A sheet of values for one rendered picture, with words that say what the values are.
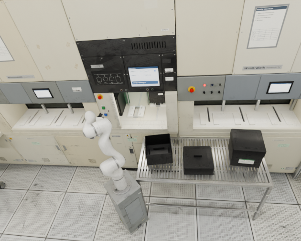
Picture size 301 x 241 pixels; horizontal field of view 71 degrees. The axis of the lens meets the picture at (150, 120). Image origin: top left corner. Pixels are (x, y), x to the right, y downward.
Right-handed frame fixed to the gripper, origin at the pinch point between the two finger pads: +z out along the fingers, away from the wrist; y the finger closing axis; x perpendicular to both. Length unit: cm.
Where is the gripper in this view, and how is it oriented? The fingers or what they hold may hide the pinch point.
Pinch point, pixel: (100, 115)
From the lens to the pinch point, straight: 232.1
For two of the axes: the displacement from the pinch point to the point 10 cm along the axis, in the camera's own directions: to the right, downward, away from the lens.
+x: -1.1, -7.4, -6.7
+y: 9.9, 0.0, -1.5
